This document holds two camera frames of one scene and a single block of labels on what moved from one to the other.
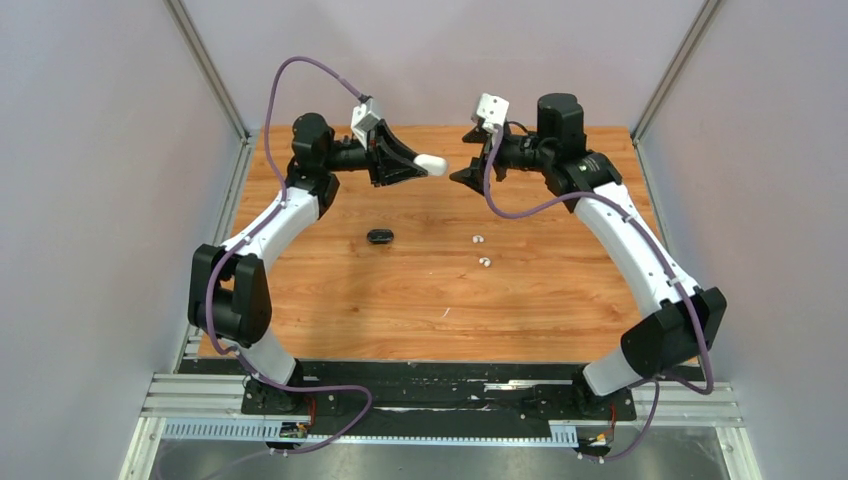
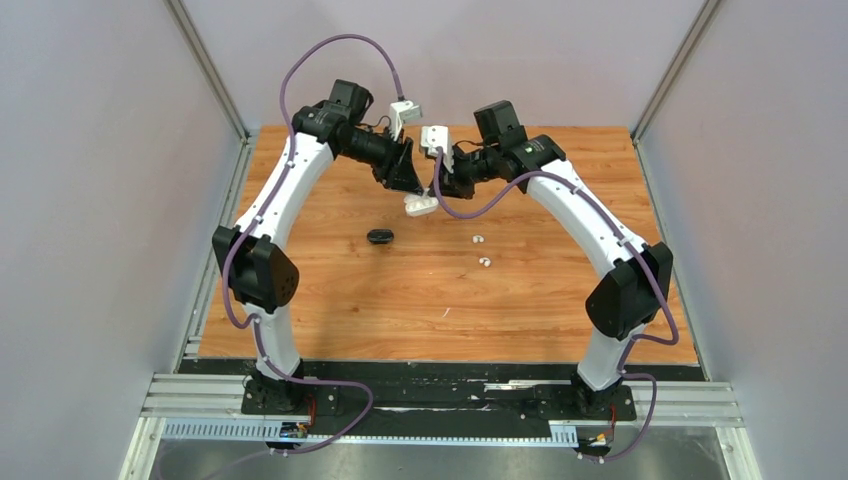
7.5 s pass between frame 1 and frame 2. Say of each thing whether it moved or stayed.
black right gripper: moved
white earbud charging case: moved
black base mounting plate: stayed
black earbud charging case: stayed
